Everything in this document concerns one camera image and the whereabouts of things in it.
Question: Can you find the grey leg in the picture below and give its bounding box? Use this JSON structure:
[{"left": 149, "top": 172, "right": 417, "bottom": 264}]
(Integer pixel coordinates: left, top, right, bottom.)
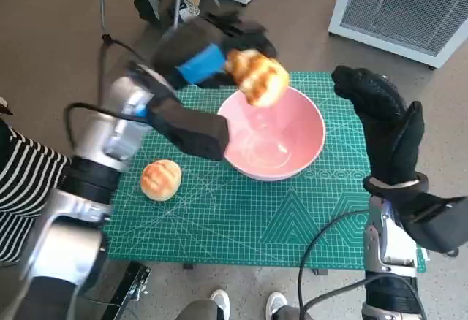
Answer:
[
  {"left": 176, "top": 300, "right": 220, "bottom": 320},
  {"left": 272, "top": 305, "right": 312, "bottom": 320}
]

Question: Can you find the white shoe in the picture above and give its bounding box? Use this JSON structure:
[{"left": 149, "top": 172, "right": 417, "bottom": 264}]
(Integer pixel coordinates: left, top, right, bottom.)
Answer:
[
  {"left": 265, "top": 291, "right": 288, "bottom": 320},
  {"left": 210, "top": 289, "right": 231, "bottom": 320}
]

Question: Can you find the long braided bread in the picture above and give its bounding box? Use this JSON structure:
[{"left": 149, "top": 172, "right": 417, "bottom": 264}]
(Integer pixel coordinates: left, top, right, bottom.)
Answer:
[{"left": 224, "top": 48, "right": 290, "bottom": 108}]

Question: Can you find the pink bowl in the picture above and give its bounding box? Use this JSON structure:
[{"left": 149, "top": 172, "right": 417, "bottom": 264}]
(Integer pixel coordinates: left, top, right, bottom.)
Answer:
[{"left": 217, "top": 86, "right": 326, "bottom": 182}]

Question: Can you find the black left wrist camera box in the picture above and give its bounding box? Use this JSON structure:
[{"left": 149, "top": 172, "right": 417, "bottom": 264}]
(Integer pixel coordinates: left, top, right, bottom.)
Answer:
[{"left": 146, "top": 95, "right": 230, "bottom": 161}]

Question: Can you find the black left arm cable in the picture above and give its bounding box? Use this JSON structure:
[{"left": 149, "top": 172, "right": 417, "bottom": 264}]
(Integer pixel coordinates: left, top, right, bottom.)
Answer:
[{"left": 64, "top": 33, "right": 164, "bottom": 151}]

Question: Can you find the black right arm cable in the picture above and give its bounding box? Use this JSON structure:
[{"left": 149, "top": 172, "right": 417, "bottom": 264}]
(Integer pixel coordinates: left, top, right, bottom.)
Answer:
[{"left": 298, "top": 209, "right": 370, "bottom": 320}]

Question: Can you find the large white mesh cabinet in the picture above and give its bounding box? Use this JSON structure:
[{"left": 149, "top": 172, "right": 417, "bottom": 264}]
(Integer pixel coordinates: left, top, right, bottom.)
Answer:
[{"left": 328, "top": 0, "right": 468, "bottom": 69}]

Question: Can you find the green cutting mat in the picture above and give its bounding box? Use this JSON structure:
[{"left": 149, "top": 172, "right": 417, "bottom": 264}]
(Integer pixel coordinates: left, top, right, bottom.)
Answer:
[{"left": 102, "top": 71, "right": 429, "bottom": 272}]

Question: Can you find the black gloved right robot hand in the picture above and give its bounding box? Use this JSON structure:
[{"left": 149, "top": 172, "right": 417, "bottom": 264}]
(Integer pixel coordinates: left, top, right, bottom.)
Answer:
[{"left": 331, "top": 65, "right": 426, "bottom": 186}]

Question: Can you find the round bread bun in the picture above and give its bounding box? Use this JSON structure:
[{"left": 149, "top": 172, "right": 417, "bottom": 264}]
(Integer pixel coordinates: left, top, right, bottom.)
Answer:
[{"left": 140, "top": 159, "right": 183, "bottom": 202}]

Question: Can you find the black metal stand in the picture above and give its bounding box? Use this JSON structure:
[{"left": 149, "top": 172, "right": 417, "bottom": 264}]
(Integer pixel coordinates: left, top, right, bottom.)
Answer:
[{"left": 102, "top": 260, "right": 153, "bottom": 320}]

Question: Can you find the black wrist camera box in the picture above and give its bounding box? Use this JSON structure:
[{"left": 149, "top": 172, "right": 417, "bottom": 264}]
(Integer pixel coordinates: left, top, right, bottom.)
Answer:
[
  {"left": 396, "top": 191, "right": 468, "bottom": 254},
  {"left": 146, "top": 95, "right": 230, "bottom": 161}
]

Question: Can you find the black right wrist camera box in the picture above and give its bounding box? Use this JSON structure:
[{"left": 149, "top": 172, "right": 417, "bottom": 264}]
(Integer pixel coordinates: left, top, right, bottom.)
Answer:
[{"left": 396, "top": 191, "right": 468, "bottom": 254}]

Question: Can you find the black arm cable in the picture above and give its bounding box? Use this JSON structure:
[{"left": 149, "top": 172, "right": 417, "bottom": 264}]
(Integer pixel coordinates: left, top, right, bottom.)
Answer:
[
  {"left": 298, "top": 209, "right": 370, "bottom": 320},
  {"left": 64, "top": 33, "right": 164, "bottom": 151}
]

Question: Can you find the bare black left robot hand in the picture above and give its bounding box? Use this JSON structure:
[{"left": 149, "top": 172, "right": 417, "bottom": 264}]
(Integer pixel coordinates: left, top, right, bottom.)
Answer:
[{"left": 151, "top": 11, "right": 278, "bottom": 90}]

